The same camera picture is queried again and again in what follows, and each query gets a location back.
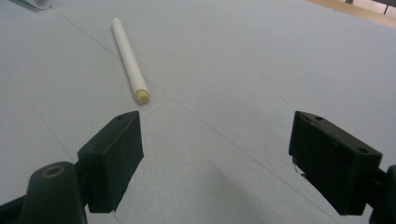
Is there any white pen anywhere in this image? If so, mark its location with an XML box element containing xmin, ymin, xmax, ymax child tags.
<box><xmin>111</xmin><ymin>17</ymin><xmax>151</xmax><ymax>105</ymax></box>

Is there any wooden table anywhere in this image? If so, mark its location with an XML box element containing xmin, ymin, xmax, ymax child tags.
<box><xmin>306</xmin><ymin>0</ymin><xmax>396</xmax><ymax>30</ymax></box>

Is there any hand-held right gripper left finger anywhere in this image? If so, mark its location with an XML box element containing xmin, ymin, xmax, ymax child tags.
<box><xmin>77</xmin><ymin>110</ymin><xmax>145</xmax><ymax>214</ymax></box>

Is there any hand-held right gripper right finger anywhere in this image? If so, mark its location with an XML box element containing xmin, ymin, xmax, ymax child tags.
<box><xmin>289</xmin><ymin>110</ymin><xmax>383</xmax><ymax>217</ymax></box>

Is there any green glue stick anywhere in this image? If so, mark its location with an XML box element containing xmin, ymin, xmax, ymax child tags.
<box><xmin>18</xmin><ymin>0</ymin><xmax>52</xmax><ymax>10</ymax></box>

